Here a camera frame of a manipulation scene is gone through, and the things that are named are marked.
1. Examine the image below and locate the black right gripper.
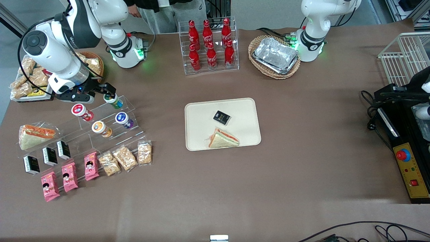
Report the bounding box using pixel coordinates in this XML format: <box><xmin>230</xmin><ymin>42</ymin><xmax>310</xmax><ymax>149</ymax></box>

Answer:
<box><xmin>69</xmin><ymin>78</ymin><xmax>117</xmax><ymax>101</ymax></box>

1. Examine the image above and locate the red gum bottle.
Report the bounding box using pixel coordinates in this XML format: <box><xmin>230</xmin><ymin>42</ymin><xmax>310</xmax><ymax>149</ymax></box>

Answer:
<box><xmin>71</xmin><ymin>103</ymin><xmax>94</xmax><ymax>122</ymax></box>

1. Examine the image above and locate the white rectangular snack tray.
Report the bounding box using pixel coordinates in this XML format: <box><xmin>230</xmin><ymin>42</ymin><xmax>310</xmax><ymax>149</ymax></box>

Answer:
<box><xmin>10</xmin><ymin>54</ymin><xmax>56</xmax><ymax>101</ymax></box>

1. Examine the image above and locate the cream plastic tray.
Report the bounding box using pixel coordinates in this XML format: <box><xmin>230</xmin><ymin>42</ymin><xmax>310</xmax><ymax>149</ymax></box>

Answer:
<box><xmin>184</xmin><ymin>97</ymin><xmax>262</xmax><ymax>152</ymax></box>

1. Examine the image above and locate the aluminium foil tray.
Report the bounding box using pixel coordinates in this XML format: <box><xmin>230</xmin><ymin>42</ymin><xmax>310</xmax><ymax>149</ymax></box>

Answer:
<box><xmin>252</xmin><ymin>37</ymin><xmax>299</xmax><ymax>75</ymax></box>

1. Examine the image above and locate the purple yogurt cup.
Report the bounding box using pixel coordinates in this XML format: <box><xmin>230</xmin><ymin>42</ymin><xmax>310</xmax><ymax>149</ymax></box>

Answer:
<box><xmin>115</xmin><ymin>112</ymin><xmax>134</xmax><ymax>129</ymax></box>

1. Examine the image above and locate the orange yogurt cup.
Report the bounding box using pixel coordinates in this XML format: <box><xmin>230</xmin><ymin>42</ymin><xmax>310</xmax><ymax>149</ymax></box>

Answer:
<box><xmin>91</xmin><ymin>121</ymin><xmax>113</xmax><ymax>138</ymax></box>

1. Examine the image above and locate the brown wicker basket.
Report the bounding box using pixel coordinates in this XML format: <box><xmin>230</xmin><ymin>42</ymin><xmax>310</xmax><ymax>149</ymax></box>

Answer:
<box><xmin>76</xmin><ymin>51</ymin><xmax>104</xmax><ymax>84</ymax></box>
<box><xmin>248</xmin><ymin>35</ymin><xmax>301</xmax><ymax>80</ymax></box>

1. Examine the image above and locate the clear acrylic tiered shelf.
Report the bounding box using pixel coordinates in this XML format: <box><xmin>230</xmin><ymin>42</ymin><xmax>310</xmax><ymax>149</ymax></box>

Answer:
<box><xmin>15</xmin><ymin>95</ymin><xmax>148</xmax><ymax>189</ymax></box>

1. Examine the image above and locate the pink cartoon snack pack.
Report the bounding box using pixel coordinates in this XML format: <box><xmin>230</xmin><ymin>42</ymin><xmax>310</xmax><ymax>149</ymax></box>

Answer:
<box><xmin>61</xmin><ymin>162</ymin><xmax>79</xmax><ymax>193</ymax></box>
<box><xmin>41</xmin><ymin>171</ymin><xmax>61</xmax><ymax>202</ymax></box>
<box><xmin>84</xmin><ymin>152</ymin><xmax>100</xmax><ymax>181</ymax></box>

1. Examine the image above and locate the wrapped triangle sandwich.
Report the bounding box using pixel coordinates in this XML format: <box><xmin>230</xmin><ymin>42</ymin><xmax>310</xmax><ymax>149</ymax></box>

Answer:
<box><xmin>18</xmin><ymin>122</ymin><xmax>61</xmax><ymax>151</ymax></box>
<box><xmin>205</xmin><ymin>127</ymin><xmax>240</xmax><ymax>149</ymax></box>

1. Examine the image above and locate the red cola bottle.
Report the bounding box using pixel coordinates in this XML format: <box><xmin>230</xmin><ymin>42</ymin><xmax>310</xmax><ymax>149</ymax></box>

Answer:
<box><xmin>224</xmin><ymin>40</ymin><xmax>235</xmax><ymax>68</ymax></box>
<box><xmin>221</xmin><ymin>18</ymin><xmax>232</xmax><ymax>46</ymax></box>
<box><xmin>206</xmin><ymin>42</ymin><xmax>217</xmax><ymax>70</ymax></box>
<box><xmin>202</xmin><ymin>19</ymin><xmax>214</xmax><ymax>49</ymax></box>
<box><xmin>188</xmin><ymin>20</ymin><xmax>201</xmax><ymax>51</ymax></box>
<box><xmin>188</xmin><ymin>44</ymin><xmax>201</xmax><ymax>72</ymax></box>

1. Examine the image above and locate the person in dark jacket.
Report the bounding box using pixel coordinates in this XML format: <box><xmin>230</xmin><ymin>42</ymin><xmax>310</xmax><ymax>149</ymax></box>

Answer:
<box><xmin>123</xmin><ymin>0</ymin><xmax>208</xmax><ymax>34</ymax></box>

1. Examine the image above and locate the clear acrylic bottle rack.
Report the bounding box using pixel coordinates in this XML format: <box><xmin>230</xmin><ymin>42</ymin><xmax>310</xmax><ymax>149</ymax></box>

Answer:
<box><xmin>178</xmin><ymin>17</ymin><xmax>240</xmax><ymax>75</ymax></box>

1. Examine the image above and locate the flat black snack pack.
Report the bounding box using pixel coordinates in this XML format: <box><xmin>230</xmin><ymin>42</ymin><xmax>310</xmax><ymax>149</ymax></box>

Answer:
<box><xmin>213</xmin><ymin>110</ymin><xmax>231</xmax><ymax>126</ymax></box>

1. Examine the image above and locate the red emergency stop button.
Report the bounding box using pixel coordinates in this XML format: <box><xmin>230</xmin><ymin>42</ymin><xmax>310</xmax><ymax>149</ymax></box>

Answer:
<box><xmin>396</xmin><ymin>149</ymin><xmax>411</xmax><ymax>163</ymax></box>

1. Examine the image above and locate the black clamp stand device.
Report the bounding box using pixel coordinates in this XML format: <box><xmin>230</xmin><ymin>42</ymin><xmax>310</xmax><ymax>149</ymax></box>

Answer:
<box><xmin>379</xmin><ymin>66</ymin><xmax>430</xmax><ymax>101</ymax></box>

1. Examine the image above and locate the black yellow control box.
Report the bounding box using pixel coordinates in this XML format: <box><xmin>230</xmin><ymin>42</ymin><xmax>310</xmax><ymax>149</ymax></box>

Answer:
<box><xmin>376</xmin><ymin>96</ymin><xmax>430</xmax><ymax>204</ymax></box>

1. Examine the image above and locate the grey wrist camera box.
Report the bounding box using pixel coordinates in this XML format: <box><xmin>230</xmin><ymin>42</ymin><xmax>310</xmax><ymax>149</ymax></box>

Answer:
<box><xmin>56</xmin><ymin>92</ymin><xmax>95</xmax><ymax>104</ymax></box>

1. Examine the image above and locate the dark metal frame bar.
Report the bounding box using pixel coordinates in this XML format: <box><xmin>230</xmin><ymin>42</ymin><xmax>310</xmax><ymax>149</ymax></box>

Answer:
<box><xmin>0</xmin><ymin>4</ymin><xmax>36</xmax><ymax>39</ymax></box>

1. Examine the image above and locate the black cable with plug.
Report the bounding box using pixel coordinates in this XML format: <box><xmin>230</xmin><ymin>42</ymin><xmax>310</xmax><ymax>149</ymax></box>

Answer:
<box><xmin>360</xmin><ymin>89</ymin><xmax>395</xmax><ymax>152</ymax></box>

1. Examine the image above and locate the long black cable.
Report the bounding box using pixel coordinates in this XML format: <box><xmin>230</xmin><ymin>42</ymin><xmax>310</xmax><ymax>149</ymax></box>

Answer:
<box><xmin>297</xmin><ymin>221</ymin><xmax>430</xmax><ymax>242</ymax></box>

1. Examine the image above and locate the white wire basket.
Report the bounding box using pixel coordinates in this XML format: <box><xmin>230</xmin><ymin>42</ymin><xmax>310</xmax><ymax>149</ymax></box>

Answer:
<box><xmin>378</xmin><ymin>32</ymin><xmax>430</xmax><ymax>88</ymax></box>

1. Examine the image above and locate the aluminium frame rack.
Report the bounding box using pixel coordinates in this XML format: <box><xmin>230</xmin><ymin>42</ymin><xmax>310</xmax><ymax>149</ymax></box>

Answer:
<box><xmin>385</xmin><ymin>0</ymin><xmax>430</xmax><ymax>32</ymax></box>

